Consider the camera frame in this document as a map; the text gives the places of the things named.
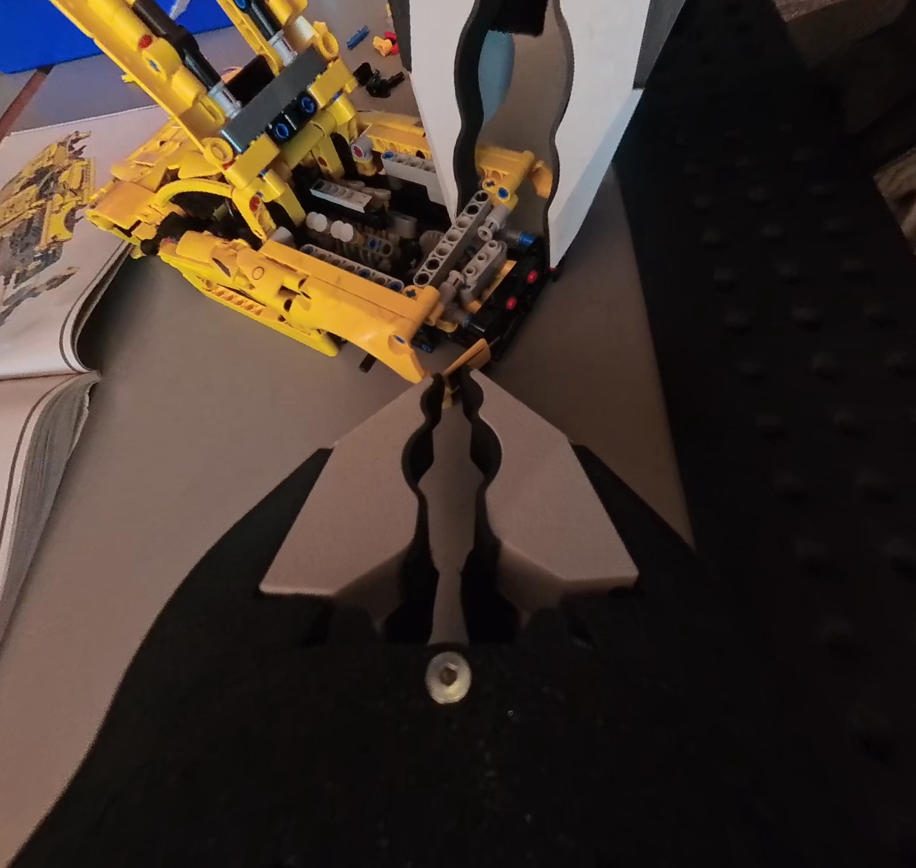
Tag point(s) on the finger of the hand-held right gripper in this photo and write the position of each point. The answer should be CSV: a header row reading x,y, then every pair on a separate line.
x,y
436,38
608,59

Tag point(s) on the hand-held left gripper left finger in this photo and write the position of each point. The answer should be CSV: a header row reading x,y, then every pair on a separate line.
x,y
343,524

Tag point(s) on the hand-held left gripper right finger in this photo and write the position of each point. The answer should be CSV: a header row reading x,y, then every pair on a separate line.
x,y
565,517

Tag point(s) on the yellow brick car model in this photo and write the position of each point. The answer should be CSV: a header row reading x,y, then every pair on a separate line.
x,y
286,281

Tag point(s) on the grey desk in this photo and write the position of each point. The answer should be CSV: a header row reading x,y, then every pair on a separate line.
x,y
215,453

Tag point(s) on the small black connector piece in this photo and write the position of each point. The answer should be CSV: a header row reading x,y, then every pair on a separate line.
x,y
365,75
390,81

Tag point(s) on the blue pin piece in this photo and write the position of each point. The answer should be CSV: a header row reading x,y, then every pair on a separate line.
x,y
358,37

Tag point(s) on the blue plastic bin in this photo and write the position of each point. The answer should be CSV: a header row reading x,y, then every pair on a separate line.
x,y
71,9

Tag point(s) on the open instruction booklet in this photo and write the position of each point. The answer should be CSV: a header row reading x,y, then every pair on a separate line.
x,y
43,253

